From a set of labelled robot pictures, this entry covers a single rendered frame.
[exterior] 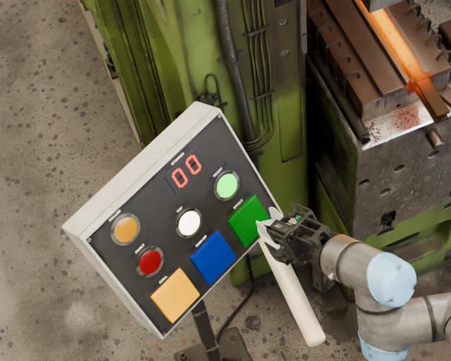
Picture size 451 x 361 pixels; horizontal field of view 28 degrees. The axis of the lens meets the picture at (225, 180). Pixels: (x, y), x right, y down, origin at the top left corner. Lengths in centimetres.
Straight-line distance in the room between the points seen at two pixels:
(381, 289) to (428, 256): 126
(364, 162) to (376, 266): 56
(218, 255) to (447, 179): 74
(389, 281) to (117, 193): 49
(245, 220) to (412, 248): 101
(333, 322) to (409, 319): 123
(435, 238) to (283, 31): 104
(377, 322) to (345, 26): 75
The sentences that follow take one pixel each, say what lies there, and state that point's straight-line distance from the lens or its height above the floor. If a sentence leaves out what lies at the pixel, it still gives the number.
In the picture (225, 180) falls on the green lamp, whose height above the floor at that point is 110.
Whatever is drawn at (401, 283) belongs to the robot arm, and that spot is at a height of 123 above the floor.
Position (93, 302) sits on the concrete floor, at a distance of 279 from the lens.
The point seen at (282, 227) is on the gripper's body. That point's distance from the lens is 153.
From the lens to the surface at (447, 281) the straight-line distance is 276.
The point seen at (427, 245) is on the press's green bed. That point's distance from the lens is 263.
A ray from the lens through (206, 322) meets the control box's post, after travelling 223.
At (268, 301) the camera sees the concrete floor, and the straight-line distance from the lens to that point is 271.
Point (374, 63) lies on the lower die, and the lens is 191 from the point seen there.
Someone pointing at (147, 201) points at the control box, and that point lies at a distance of 156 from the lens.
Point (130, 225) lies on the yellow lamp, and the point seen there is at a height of 117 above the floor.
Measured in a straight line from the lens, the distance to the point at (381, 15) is 196.
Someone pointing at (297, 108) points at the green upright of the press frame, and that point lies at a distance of 204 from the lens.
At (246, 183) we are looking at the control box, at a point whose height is 106.
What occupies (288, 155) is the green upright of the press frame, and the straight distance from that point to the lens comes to 219.
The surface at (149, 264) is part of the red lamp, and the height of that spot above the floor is 109.
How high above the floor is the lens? 253
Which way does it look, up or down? 61 degrees down
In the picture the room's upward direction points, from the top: 11 degrees counter-clockwise
